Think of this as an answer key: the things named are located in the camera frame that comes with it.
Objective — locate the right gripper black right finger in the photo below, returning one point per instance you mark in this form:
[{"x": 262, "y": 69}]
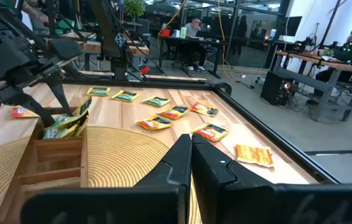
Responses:
[{"x": 210, "y": 174}]

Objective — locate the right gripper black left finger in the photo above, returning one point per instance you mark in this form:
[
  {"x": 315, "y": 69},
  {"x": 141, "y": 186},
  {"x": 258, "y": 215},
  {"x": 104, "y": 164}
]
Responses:
[{"x": 176, "y": 174}]

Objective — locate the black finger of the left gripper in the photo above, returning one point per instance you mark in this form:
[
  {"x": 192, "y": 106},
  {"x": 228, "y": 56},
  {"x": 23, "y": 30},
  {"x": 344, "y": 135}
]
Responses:
[
  {"x": 23, "y": 101},
  {"x": 58, "y": 90}
]

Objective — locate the yellow red fruit tea bag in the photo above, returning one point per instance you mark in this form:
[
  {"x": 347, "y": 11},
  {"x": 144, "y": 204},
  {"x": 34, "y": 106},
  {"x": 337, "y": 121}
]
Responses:
[
  {"x": 211, "y": 132},
  {"x": 154, "y": 123},
  {"x": 204, "y": 109},
  {"x": 173, "y": 112},
  {"x": 23, "y": 112}
]

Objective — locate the green lemon lime tea bag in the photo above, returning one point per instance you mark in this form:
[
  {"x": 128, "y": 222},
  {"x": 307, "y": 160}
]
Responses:
[
  {"x": 99, "y": 91},
  {"x": 64, "y": 121},
  {"x": 53, "y": 133},
  {"x": 156, "y": 101},
  {"x": 84, "y": 107},
  {"x": 125, "y": 96}
]

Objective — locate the brown wooden tea organizer box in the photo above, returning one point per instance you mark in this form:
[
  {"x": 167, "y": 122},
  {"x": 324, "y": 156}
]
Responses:
[{"x": 51, "y": 155}]

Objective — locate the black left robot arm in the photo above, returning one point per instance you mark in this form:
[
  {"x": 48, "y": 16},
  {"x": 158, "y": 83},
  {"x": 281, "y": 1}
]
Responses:
[{"x": 110, "y": 31}]

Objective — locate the bright orange tea sachet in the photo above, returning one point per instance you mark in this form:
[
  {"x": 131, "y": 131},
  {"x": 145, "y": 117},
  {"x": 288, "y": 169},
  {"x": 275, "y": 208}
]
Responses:
[{"x": 253, "y": 155}]

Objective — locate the round woven straw placemat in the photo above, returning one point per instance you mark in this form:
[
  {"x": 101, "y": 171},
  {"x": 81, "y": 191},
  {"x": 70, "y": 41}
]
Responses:
[{"x": 117, "y": 155}]

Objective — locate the wooden robot station table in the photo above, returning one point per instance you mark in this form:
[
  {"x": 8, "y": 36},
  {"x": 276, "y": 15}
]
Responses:
[{"x": 138, "y": 49}]

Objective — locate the black computer tower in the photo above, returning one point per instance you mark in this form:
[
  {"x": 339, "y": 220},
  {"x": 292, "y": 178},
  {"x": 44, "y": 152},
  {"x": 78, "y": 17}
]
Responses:
[{"x": 272, "y": 88}]

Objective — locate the green indoor plant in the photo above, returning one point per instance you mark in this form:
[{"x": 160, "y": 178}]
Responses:
[{"x": 135, "y": 7}]

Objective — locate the red box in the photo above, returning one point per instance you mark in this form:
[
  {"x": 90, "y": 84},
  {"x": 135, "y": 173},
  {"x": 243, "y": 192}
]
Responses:
[{"x": 165, "y": 32}]

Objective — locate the black office desk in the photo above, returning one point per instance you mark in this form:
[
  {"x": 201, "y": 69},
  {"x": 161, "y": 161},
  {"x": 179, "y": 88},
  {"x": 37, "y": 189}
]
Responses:
[{"x": 179, "y": 39}]

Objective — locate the light green cup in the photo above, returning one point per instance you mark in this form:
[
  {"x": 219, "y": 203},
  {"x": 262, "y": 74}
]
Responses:
[{"x": 184, "y": 32}]

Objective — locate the wooden top workbench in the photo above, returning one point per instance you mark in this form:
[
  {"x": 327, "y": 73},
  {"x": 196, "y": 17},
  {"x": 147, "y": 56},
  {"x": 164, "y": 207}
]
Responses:
[{"x": 319, "y": 62}]

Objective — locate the black monitor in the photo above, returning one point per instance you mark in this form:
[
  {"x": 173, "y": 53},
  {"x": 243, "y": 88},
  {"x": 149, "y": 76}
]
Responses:
[{"x": 293, "y": 26}]

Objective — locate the black aluminium rig frame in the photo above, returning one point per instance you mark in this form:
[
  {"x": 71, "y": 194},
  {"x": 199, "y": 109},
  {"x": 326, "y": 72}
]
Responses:
[{"x": 261, "y": 124}]

